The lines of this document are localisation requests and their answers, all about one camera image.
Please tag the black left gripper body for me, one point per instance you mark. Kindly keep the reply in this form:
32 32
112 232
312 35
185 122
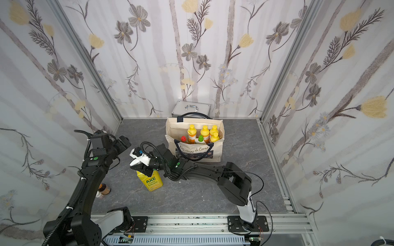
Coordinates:
122 143

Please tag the yellow Axe pump bottle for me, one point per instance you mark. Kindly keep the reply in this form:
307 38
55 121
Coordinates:
152 182

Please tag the orange soap bottle yellow cap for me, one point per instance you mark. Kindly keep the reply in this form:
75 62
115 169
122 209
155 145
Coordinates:
213 130
214 137
205 133
192 133

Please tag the white bottle green cap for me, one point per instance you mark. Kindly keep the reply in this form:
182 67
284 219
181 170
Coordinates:
200 140

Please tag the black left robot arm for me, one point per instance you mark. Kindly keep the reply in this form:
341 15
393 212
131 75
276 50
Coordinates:
74 226

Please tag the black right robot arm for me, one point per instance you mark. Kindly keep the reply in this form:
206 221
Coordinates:
235 184

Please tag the beige canvas shopping bag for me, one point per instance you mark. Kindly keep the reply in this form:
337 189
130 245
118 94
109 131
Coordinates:
176 127

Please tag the small brown jar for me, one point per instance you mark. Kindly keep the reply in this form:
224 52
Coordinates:
103 190

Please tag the silver aluminium case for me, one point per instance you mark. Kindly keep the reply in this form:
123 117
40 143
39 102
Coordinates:
191 109

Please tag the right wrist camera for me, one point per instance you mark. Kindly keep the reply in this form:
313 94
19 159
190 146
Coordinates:
139 157

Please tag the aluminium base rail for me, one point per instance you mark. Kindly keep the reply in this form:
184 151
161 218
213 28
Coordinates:
214 230

